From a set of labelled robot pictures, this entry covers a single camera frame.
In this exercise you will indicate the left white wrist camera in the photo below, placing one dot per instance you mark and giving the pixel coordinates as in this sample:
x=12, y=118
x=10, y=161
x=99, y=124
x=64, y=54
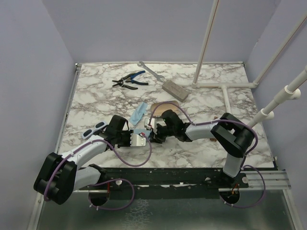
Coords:
x=137, y=140

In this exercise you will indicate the blue handled pliers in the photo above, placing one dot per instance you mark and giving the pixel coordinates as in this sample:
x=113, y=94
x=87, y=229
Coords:
x=131, y=78

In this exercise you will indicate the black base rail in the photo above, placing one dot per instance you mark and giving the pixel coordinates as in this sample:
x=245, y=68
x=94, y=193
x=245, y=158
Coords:
x=166, y=183

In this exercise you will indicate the white PVC pipe frame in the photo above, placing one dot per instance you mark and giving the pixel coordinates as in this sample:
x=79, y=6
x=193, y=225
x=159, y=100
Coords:
x=288, y=20

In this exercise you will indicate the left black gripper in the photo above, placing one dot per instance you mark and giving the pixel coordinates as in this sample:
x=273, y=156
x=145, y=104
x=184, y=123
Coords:
x=128, y=143

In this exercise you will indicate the light blue cleaning cloth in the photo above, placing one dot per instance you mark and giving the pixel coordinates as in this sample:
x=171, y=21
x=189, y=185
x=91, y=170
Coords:
x=140, y=131

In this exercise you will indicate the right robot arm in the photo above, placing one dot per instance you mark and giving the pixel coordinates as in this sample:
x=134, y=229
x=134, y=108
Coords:
x=233, y=135

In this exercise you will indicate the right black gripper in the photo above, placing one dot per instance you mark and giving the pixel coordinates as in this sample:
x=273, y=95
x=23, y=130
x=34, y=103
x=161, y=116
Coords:
x=157, y=138

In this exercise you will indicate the grey rectangular block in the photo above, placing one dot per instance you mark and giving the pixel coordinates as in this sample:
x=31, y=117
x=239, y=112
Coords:
x=175, y=90

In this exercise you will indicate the aluminium extrusion rail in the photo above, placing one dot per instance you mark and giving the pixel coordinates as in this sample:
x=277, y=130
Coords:
x=39, y=201

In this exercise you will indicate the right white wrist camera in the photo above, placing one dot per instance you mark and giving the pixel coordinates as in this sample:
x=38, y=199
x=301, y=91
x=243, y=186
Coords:
x=151, y=124

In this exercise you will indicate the silver open-end wrench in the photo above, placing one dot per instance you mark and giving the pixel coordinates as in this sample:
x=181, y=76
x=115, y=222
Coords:
x=159, y=77

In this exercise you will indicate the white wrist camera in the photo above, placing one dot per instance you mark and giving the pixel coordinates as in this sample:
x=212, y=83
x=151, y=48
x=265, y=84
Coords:
x=151, y=124
x=137, y=140

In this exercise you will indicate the black handled cutters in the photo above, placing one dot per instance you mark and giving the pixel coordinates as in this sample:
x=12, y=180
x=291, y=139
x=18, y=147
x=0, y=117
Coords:
x=121, y=84

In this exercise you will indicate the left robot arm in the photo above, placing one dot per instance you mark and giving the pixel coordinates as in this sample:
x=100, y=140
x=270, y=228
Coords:
x=61, y=174

